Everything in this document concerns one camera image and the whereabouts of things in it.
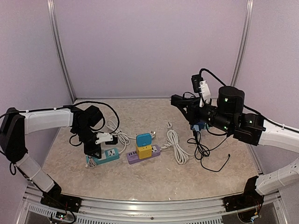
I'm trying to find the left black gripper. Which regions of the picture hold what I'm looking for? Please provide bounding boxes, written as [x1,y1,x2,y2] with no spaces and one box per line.
[74,126,101,159]

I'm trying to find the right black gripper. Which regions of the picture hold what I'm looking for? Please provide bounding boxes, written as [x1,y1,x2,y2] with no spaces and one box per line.
[176,96,234,133]

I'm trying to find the teal power strip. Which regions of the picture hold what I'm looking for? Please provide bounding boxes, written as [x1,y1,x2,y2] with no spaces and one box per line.
[86,148,120,168]

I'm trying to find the dark blue cube socket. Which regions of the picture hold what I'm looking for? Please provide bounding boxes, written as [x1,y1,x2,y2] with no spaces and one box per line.
[190,122,208,132]

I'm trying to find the black USB cable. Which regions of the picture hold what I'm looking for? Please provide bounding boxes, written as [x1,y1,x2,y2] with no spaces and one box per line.
[186,130,211,161]

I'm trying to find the purple power strip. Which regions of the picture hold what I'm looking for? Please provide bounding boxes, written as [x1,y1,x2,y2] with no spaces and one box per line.
[127,145,161,165]

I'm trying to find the yellow cube socket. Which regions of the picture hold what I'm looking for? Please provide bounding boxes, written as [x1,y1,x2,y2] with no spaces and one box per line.
[136,145,152,160]

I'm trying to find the blue plug adapter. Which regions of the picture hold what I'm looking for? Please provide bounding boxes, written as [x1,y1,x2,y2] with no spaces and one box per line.
[136,133,152,147]

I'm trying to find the thin black charging cable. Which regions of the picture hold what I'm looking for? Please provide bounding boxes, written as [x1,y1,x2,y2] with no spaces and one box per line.
[199,137,232,173]

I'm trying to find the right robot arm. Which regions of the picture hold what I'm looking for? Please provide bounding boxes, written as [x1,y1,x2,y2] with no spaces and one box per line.
[171,68,299,212]

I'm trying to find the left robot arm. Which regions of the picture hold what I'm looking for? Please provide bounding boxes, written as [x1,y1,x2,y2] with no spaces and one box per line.
[0,102,118,212]

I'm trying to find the beige thin charging cable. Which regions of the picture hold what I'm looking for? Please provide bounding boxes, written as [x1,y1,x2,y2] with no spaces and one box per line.
[85,155,98,169]

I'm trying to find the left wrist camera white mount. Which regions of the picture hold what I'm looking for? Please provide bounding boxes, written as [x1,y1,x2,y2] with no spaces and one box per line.
[95,133,118,145]

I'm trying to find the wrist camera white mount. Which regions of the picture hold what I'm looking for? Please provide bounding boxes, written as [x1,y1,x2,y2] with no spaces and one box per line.
[95,133,118,145]
[191,74,212,107]

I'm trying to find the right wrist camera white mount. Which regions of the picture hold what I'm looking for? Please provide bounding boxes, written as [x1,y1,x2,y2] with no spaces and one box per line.
[191,74,212,107]

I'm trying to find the white coiled power cords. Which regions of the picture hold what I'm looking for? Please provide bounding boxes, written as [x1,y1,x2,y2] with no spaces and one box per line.
[105,119,196,166]

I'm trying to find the aluminium front rail frame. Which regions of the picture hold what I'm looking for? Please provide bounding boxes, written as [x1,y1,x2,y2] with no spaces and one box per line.
[22,184,287,224]

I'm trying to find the right aluminium corner post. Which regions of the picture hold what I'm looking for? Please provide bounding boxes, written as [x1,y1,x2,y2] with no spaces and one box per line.
[229,0,254,87]

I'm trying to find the aluminium corner post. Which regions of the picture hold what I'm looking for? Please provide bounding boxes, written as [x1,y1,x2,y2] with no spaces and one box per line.
[47,0,76,103]
[229,0,254,87]

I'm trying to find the left aluminium corner post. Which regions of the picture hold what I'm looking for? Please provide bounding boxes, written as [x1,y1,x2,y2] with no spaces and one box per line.
[47,0,76,103]

